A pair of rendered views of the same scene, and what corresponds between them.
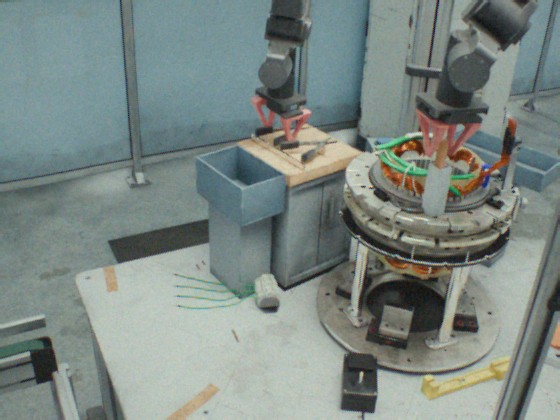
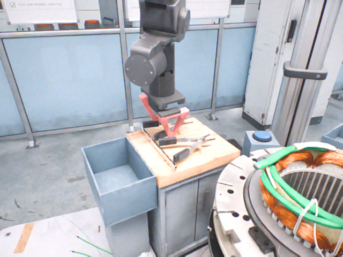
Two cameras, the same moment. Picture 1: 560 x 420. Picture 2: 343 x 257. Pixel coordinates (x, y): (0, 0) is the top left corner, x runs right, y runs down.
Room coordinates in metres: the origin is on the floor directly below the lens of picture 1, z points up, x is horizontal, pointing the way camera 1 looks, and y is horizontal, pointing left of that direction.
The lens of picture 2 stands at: (0.76, -0.11, 1.37)
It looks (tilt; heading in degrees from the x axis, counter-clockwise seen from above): 30 degrees down; 10
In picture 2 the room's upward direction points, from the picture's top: straight up
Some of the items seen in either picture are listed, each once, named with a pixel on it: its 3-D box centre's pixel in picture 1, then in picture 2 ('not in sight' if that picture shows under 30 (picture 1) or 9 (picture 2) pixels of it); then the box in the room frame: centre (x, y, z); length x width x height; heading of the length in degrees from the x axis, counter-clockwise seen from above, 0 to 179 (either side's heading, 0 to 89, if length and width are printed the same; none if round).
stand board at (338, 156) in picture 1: (299, 152); (179, 145); (1.24, -0.05, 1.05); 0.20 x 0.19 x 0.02; 128
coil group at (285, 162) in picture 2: (410, 150); (296, 161); (1.13, -0.26, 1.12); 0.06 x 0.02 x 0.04; 120
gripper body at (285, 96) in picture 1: (280, 85); (161, 83); (1.26, 0.00, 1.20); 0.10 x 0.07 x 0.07; 38
